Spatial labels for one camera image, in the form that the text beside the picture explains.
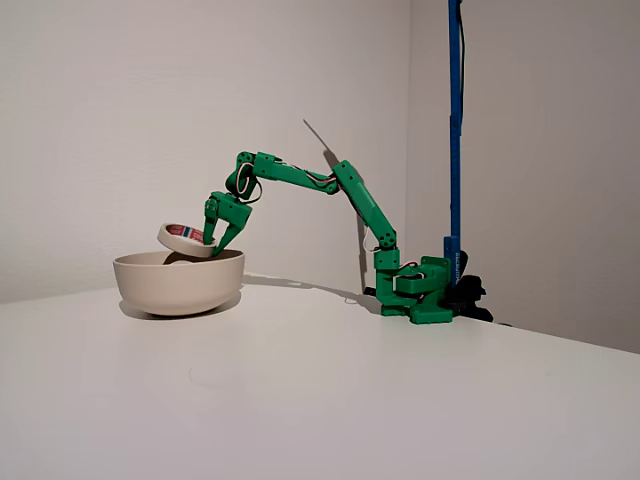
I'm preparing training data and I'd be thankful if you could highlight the black pole clamp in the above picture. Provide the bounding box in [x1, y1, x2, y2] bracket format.
[448, 248, 495, 322]

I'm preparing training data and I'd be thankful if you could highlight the black cable on pole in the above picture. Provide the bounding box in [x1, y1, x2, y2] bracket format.
[458, 0, 468, 132]

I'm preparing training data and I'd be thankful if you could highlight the white masking tape roll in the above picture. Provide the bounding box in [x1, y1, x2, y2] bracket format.
[157, 222, 219, 260]

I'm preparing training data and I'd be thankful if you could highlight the blue upright pole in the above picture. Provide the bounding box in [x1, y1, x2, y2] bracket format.
[447, 0, 467, 289]

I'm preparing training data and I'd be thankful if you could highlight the beige bowl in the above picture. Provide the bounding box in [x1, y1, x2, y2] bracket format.
[112, 248, 247, 317]

